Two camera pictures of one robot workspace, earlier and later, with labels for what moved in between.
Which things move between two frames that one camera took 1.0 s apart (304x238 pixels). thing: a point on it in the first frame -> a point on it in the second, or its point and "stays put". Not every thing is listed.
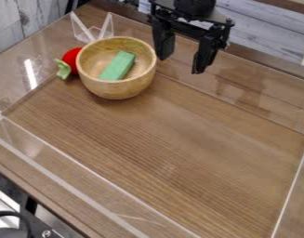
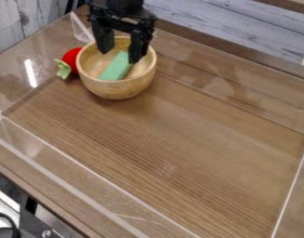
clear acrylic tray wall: [95, 205] stays put
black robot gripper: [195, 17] -> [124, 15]
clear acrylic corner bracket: [92, 33] stays put
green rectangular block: [118, 66] stays put
